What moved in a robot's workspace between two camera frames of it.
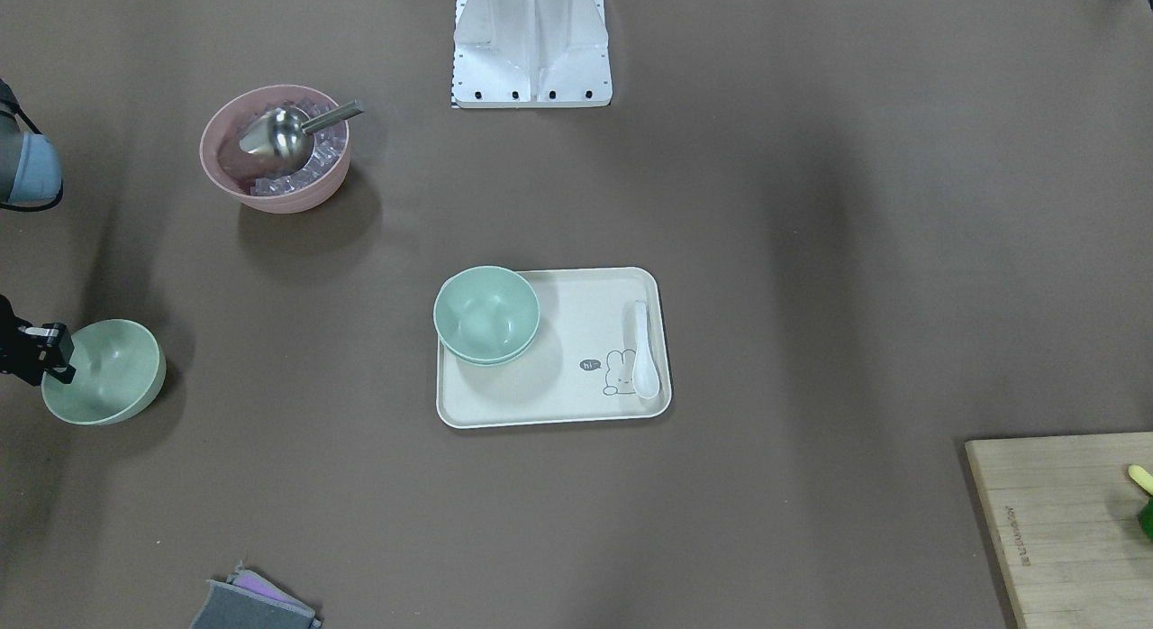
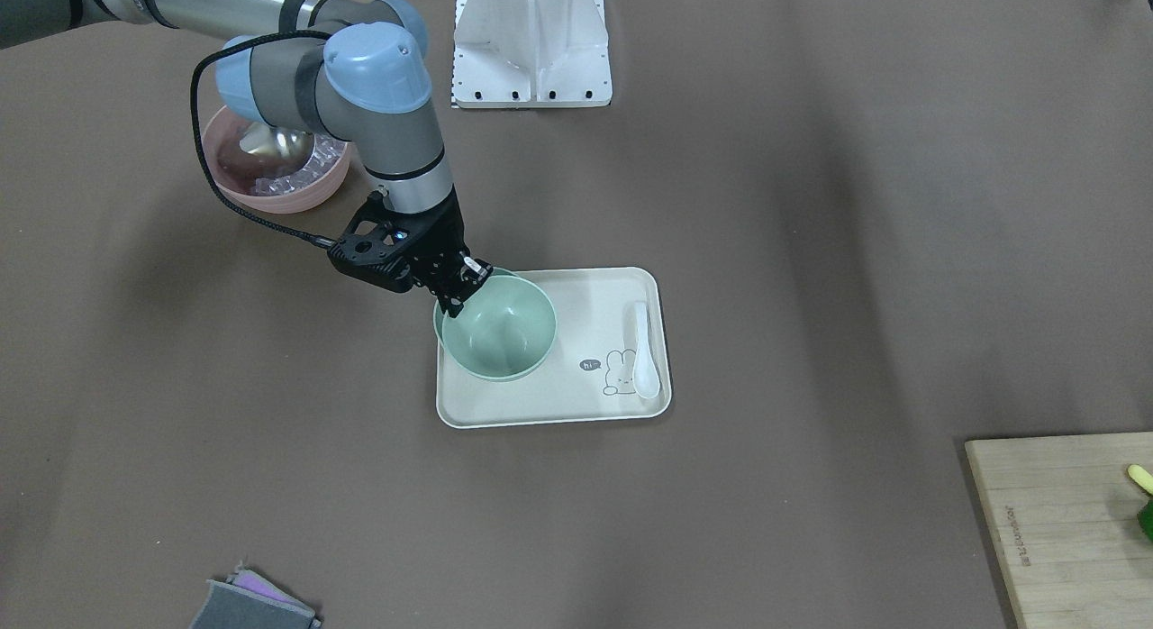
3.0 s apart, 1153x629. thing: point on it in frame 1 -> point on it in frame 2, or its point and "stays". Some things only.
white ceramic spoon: [645, 378] stays
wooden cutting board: [1063, 513] stays
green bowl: [120, 371] -> [504, 328]
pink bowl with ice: [251, 178] stays
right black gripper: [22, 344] -> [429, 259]
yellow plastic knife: [1143, 478] stays
